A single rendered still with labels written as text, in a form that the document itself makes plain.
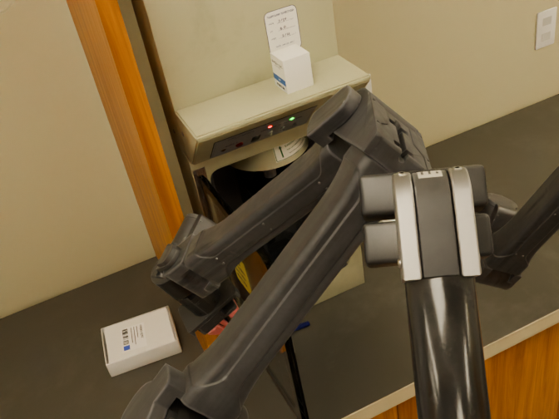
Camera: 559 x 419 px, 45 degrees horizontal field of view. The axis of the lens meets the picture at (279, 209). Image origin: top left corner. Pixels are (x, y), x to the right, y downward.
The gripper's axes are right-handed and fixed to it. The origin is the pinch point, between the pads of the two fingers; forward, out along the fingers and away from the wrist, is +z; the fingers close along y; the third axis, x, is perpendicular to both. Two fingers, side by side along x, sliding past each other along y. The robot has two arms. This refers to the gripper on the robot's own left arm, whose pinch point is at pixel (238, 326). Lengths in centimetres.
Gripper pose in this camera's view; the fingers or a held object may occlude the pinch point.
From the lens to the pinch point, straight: 116.4
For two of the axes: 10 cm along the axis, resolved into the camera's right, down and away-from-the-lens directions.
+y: -7.5, 6.6, 0.4
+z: 5.3, 5.6, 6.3
